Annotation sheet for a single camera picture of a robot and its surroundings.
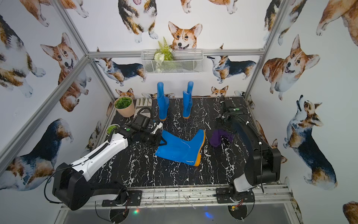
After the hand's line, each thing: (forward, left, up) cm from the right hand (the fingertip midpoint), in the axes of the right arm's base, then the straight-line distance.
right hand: (221, 126), depth 84 cm
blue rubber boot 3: (-13, +20, -7) cm, 25 cm away
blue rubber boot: (+17, +20, +6) cm, 27 cm away
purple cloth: (-3, +3, -8) cm, 9 cm away
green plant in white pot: (+2, +71, -4) cm, 71 cm away
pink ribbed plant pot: (+19, +65, -8) cm, 68 cm away
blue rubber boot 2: (+19, +37, +3) cm, 41 cm away
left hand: (-10, +31, +2) cm, 33 cm away
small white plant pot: (+6, +72, -6) cm, 72 cm away
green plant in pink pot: (+23, +69, -3) cm, 73 cm away
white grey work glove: (+29, +57, -13) cm, 66 cm away
